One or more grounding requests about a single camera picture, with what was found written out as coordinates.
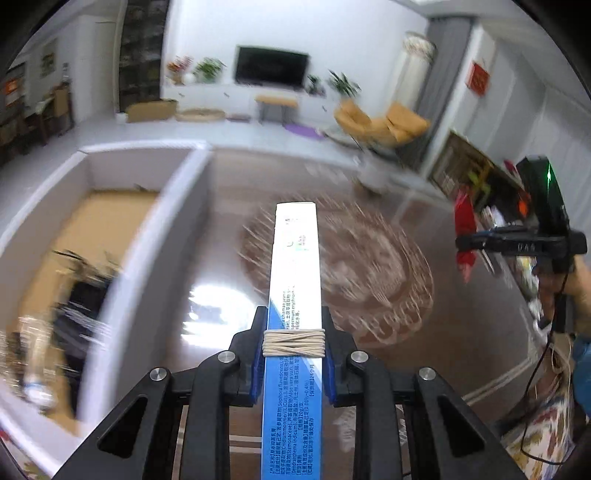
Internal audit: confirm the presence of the red pyramid gift box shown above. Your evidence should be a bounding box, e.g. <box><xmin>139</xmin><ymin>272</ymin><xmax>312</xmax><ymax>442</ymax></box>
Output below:
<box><xmin>454</xmin><ymin>186</ymin><xmax>477</xmax><ymax>283</ymax></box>

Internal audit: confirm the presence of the black cardboard box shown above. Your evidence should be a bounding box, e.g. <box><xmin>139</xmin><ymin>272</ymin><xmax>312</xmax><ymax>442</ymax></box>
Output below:
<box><xmin>52</xmin><ymin>275</ymin><xmax>113</xmax><ymax>372</ymax></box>

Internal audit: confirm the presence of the blue white medicine box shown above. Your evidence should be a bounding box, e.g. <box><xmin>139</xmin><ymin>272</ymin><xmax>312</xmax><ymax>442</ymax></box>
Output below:
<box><xmin>262</xmin><ymin>202</ymin><xmax>325</xmax><ymax>479</ymax></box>

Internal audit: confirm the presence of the right hand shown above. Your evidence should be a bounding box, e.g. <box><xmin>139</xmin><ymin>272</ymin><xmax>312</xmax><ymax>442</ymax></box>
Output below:
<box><xmin>535</xmin><ymin>255</ymin><xmax>591</xmax><ymax>338</ymax></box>

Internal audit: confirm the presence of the wooden chair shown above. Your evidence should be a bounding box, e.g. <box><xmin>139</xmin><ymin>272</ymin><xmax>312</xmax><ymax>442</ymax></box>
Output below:
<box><xmin>429</xmin><ymin>131</ymin><xmax>493</xmax><ymax>211</ymax></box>

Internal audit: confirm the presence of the clear jar black lid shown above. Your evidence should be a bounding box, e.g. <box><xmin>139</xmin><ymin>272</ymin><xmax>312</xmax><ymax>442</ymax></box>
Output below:
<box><xmin>356</xmin><ymin>152</ymin><xmax>393</xmax><ymax>195</ymax></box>

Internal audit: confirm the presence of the orange lounge chair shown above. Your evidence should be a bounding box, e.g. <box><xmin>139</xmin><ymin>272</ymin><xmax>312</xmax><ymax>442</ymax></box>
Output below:
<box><xmin>334</xmin><ymin>99</ymin><xmax>431</xmax><ymax>147</ymax></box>

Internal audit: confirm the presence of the potted plant right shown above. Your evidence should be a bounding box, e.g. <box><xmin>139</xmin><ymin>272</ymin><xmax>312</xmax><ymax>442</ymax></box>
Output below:
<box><xmin>327</xmin><ymin>70</ymin><xmax>361</xmax><ymax>100</ymax></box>

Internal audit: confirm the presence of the potted plant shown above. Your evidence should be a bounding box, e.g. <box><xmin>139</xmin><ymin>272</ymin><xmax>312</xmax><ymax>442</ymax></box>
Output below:
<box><xmin>327</xmin><ymin>70</ymin><xmax>361</xmax><ymax>100</ymax></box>
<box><xmin>193</xmin><ymin>57</ymin><xmax>225</xmax><ymax>84</ymax></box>

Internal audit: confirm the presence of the grey storage bin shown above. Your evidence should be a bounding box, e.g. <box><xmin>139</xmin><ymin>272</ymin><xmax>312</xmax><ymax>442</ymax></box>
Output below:
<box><xmin>1</xmin><ymin>140</ymin><xmax>214</xmax><ymax>479</ymax></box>

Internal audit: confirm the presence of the wooden bench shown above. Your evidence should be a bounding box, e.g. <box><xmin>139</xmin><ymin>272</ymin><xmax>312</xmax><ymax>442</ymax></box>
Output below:
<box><xmin>254</xmin><ymin>94</ymin><xmax>298</xmax><ymax>125</ymax></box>

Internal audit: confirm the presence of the black television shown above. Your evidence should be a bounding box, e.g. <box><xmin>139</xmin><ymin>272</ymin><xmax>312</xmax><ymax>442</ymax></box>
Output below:
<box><xmin>235</xmin><ymin>46</ymin><xmax>310</xmax><ymax>89</ymax></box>

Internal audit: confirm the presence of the white tv cabinet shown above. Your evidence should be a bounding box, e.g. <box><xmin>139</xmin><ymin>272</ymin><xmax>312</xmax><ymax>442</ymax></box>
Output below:
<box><xmin>160</xmin><ymin>83</ymin><xmax>339</xmax><ymax>126</ymax></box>

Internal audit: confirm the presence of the potted plant left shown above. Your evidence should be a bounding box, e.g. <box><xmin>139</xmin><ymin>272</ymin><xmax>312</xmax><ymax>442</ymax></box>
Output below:
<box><xmin>193</xmin><ymin>57</ymin><xmax>225</xmax><ymax>84</ymax></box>

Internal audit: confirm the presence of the cardboard box on floor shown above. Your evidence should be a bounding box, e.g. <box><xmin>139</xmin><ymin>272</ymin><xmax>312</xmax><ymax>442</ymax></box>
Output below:
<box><xmin>125</xmin><ymin>99</ymin><xmax>177</xmax><ymax>123</ymax></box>

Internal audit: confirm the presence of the flower vase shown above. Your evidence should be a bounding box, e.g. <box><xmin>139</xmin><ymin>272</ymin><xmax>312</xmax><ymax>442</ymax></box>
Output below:
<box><xmin>166</xmin><ymin>56</ymin><xmax>192</xmax><ymax>86</ymax></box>

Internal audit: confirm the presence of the dark glass cabinet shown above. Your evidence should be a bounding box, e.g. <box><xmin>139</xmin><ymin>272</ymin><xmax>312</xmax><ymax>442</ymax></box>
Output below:
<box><xmin>118</xmin><ymin>0</ymin><xmax>169</xmax><ymax>112</ymax></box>

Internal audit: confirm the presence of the black cable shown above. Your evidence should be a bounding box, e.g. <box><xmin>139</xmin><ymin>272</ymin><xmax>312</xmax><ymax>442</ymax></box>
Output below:
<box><xmin>520</xmin><ymin>271</ymin><xmax>576</xmax><ymax>466</ymax></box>

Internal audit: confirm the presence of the red wall decoration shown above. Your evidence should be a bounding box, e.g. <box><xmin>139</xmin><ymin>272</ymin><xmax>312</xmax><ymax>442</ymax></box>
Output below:
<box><xmin>466</xmin><ymin>61</ymin><xmax>490</xmax><ymax>97</ymax></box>

